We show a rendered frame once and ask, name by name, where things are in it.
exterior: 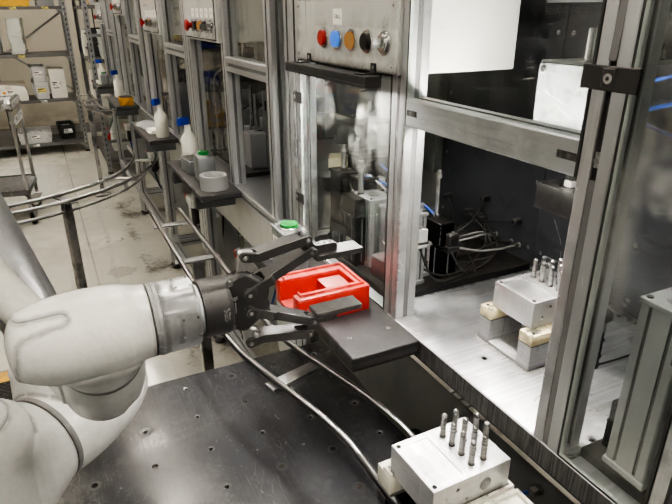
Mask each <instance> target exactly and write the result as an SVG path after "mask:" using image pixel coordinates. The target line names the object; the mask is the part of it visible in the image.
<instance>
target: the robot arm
mask: <svg viewBox="0 0 672 504"><path fill-rule="evenodd" d="M287 252H289V253H287ZM362 252H363V247H362V246H361V245H359V244H358V243H356V242H355V241H353V240H351V241H346V242H341V243H336V242H335V241H333V240H331V239H328V240H323V241H317V242H312V237H311V236H309V235H308V234H307V233H306V232H304V231H303V230H301V231H298V232H295V233H292V234H289V235H286V236H284V237H281V238H278V239H275V240H272V241H270V242H267V243H264V244H261V245H258V246H255V247H253V248H237V249H236V250H235V255H236V256H237V266H236V269H235V270H233V271H232V272H230V273H229V274H226V275H216V276H211V277H206V278H201V279H196V280H193V282H191V280H190V279H189V278H188V277H187V276H182V277H177V278H171V279H166V280H161V281H156V282H147V283H146V284H138V285H122V284H111V285H102V286H95V287H89V288H83V289H79V290H74V291H70V292H66V293H62V294H58V295H57V293H56V291H55V289H54V288H53V286H52V284H51V282H50V280H49V279H48V277H47V275H46V273H45V271H44V270H43V268H42V266H41V264H40V262H39V261H38V259H37V257H36V255H35V253H34V252H33V250H32V248H31V246H30V244H29V243H28V241H27V239H26V237H25V235H24V234H23V232H22V230H21V228H20V226H19V225H18V223H17V221H16V219H15V217H14V216H13V214H12V212H11V210H10V208H9V207H8V205H7V203H6V201H5V199H4V198H3V196H2V194H1V192H0V331H1V332H2V334H3V336H4V350H5V355H6V358H7V361H8V364H9V370H8V377H9V380H10V385H11V391H12V398H13V401H12V400H8V399H3V398H0V504H68V503H67V500H66V499H65V498H63V497H61V496H62V495H63V493H64V491H65V490H66V488H67V486H68V485H69V483H70V481H71V480H72V478H73V477H74V475H75V474H76V473H78V472H79V471H80V470H81V469H82V468H83V467H85V466H86V465H87V464H89V463H90V462H91V461H93V460H94V459H95V458H96V457H97V456H98V455H100V454H101V453H102V452H103V451H104V450H105V449H106V448H107V447H108V446H109V445H110V444H111V443H112V442H113V441H114V440H115V439H116V438H117V437H118V436H119V435H120V434H121V433H122V432H123V431H124V429H125V428H126V427H127V426H128V425H129V424H130V422H131V421H132V420H133V418H134V417H135V415H136V414H137V412H138V410H139V409H140V407H141V405H142V403H143V400H144V398H145V396H146V393H147V389H148V383H149V380H148V374H147V370H146V362H145V360H148V359H150V358H153V357H156V356H159V355H167V354H168V353H172V352H176V351H180V350H184V349H188V348H192V347H196V346H199V345H200V344H201V343H202V340H203V337H204V338H209V337H213V336H217V335H221V334H226V333H230V332H231V331H232V330H242V333H243V334H242V336H241V337H242V339H243V341H244V342H245V344H246V345H247V347H248V348H253V347H255V346H258V345H260V344H262V343H268V342H278V341H288V340H298V339H309V338H312V337H313V336H314V328H315V326H316V325H317V324H318V323H321V322H325V321H329V320H333V319H335V318H337V314H340V313H344V312H348V311H352V310H356V309H360V308H362V303H361V302H360V301H359V300H357V299H356V298H355V297H354V296H353V295H351V296H347V297H342V298H338V299H334V300H330V301H325V302H321V303H317V304H313V305H309V310H310V311H311V312H310V311H309V310H308V309H307V310H308V311H305V310H300V309H294V308H289V307H283V306H278V305H272V304H270V302H269V299H268V295H269V287H271V286H272V285H274V284H275V282H276V280H278V279H280V278H281V277H283V276H284V275H286V274H287V273H289V272H290V271H292V270H293V269H295V268H297V267H298V266H300V265H301V264H303V263H304V262H306V261H307V260H309V259H310V258H312V257H313V258H314V259H315V260H316V261H322V260H327V259H332V258H337V257H342V256H347V255H352V254H357V253H362ZM284 253H287V254H286V255H284V256H283V257H281V258H279V259H278V260H276V261H275V262H273V263H272V264H270V265H268V266H267V267H262V268H260V269H259V270H257V271H255V272H254V273H250V272H248V271H246V269H247V268H248V267H251V266H254V263H258V262H262V261H265V260H268V259H271V258H273V257H276V256H279V255H282V254H284ZM262 278H265V279H264V280H263V279H262ZM259 319H264V320H270V321H274V320H279V321H285V322H291V323H297V324H289V325H277V326H264V327H257V328H256V327H252V326H253V325H254V324H255V323H256V322H257V321H258V320H259Z"/></svg>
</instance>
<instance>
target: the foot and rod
mask: <svg viewBox="0 0 672 504"><path fill-rule="evenodd" d="M576 180H577V177H572V176H569V175H565V178H558V179H552V180H546V181H540V182H538V183H537V190H536V197H535V204H534V207H536V208H539V209H541V210H544V211H547V212H549V213H552V214H554V215H557V216H559V217H562V218H565V219H567V220H570V217H571V212H572V207H573V199H574V192H575V186H576Z"/></svg>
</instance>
